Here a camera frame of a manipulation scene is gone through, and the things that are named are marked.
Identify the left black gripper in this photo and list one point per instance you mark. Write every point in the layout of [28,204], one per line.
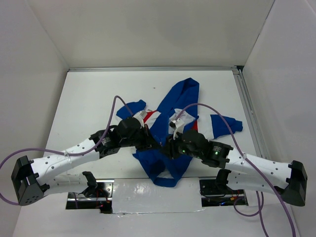
[149,142]

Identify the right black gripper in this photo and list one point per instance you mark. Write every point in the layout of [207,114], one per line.
[168,148]

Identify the blue white red jacket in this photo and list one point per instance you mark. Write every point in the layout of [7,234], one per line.
[179,104]

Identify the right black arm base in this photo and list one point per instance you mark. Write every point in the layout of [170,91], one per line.
[209,187]

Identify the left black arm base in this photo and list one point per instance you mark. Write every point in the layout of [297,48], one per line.
[94,186]

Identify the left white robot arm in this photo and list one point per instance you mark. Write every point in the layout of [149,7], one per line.
[37,178]

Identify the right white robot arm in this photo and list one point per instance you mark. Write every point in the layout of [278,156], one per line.
[242,172]

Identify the white taped cover plate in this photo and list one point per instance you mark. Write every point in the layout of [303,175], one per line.
[142,196]

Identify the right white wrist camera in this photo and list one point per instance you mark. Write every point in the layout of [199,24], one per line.
[178,127]

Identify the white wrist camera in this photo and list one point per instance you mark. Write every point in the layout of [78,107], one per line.
[140,117]
[178,127]

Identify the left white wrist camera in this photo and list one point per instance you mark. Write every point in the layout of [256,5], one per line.
[140,117]

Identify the aluminium frame rail right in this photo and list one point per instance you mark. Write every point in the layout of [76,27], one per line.
[255,131]

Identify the aluminium frame rail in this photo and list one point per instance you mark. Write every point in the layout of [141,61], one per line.
[129,69]
[255,131]

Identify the aluminium frame rail back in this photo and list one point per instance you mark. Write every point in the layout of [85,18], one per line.
[129,69]

